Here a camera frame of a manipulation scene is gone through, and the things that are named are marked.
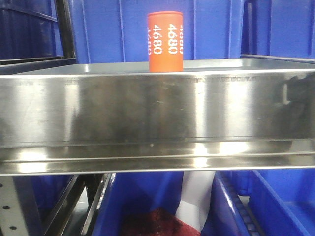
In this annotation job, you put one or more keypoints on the blue bin lower right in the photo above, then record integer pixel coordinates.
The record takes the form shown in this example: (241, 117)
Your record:
(262, 203)

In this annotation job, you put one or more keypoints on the dark blue bin upper left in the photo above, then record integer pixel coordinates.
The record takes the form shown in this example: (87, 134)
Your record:
(29, 29)

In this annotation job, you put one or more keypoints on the perforated grey rack post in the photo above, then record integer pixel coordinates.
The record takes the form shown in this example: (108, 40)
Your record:
(19, 214)

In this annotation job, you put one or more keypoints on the lower metal shelf rails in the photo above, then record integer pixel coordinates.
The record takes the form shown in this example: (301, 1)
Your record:
(77, 210)

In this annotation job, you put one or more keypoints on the large blue bin behind shelf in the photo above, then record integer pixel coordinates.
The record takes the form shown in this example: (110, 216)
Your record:
(131, 30)

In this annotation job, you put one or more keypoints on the blue bin lower centre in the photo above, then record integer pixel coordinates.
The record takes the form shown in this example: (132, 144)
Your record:
(134, 193)

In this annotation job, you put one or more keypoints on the black shelf upright post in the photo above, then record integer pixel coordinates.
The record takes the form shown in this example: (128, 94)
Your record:
(65, 28)

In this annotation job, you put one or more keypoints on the dark red mesh material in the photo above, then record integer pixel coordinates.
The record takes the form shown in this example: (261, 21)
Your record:
(158, 222)

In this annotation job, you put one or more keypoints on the stainless steel shelf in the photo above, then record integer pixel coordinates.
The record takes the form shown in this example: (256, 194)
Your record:
(217, 114)

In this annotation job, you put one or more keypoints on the blue bin upper right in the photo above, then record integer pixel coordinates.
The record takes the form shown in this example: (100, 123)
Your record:
(280, 28)

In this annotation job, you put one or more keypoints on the orange cylindrical capacitor 4680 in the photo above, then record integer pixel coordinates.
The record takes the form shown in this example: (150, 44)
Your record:
(165, 41)

